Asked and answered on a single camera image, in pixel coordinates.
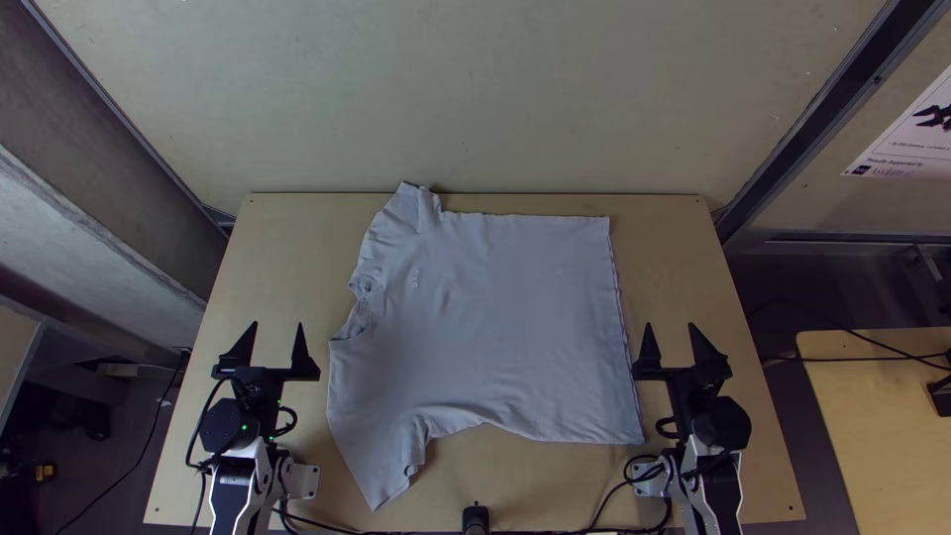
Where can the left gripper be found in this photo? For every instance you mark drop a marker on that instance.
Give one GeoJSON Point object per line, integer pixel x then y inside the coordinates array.
{"type": "Point", "coordinates": [260, 394]}

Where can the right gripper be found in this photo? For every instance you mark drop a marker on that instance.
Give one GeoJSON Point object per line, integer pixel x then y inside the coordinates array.
{"type": "Point", "coordinates": [687, 394]}

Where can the grey t-shirt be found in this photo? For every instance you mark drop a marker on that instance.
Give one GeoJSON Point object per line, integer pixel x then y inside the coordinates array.
{"type": "Point", "coordinates": [483, 327]}

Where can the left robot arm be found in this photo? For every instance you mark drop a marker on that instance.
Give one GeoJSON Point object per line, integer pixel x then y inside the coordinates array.
{"type": "Point", "coordinates": [249, 475]}

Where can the pale wooden side table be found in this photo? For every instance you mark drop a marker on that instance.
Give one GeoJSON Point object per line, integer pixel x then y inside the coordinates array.
{"type": "Point", "coordinates": [877, 446]}

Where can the white printed poster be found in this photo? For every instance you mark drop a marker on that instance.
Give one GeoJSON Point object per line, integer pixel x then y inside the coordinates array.
{"type": "Point", "coordinates": [910, 141]}

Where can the dark metal frame rail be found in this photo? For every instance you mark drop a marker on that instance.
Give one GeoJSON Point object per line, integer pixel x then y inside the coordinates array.
{"type": "Point", "coordinates": [817, 122]}

